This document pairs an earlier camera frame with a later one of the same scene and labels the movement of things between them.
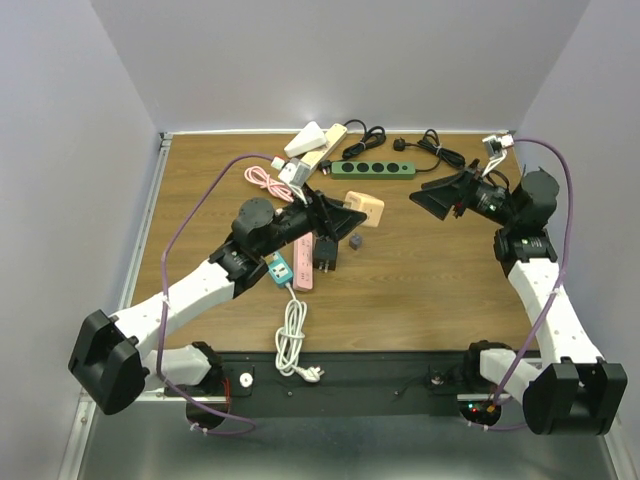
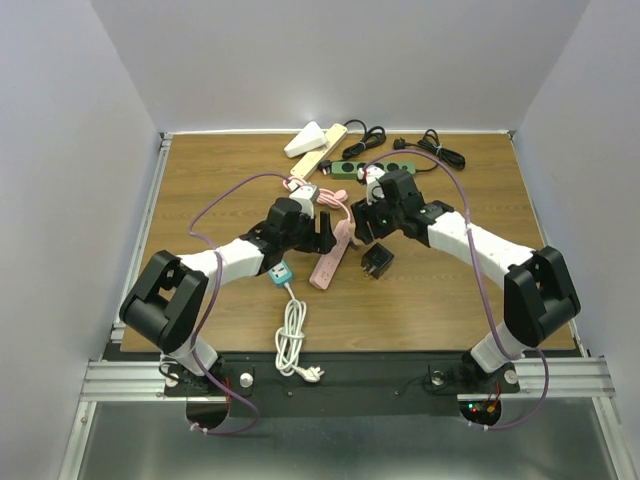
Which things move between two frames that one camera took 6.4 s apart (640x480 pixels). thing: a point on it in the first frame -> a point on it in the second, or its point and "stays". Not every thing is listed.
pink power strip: x=303 y=263 -> x=328 y=263
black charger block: x=325 y=251 -> x=377 y=260
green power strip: x=373 y=170 stays
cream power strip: x=334 y=136 stays
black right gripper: x=447 y=195 -> x=359 y=209
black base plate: x=433 y=383 stays
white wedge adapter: x=310 y=137 stays
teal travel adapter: x=278 y=268 stays
